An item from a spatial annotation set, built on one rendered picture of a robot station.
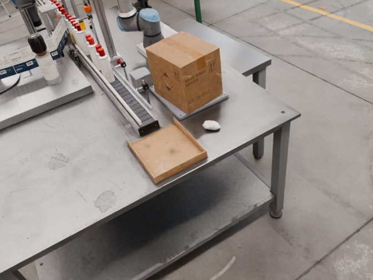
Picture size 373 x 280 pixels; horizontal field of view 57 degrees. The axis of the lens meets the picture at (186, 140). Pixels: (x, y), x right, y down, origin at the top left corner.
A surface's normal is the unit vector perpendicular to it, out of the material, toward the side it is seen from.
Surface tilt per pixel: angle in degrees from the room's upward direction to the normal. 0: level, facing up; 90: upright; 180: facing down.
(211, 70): 90
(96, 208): 0
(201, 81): 90
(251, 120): 0
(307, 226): 0
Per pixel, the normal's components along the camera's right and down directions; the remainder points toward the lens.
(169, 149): -0.13, -0.74
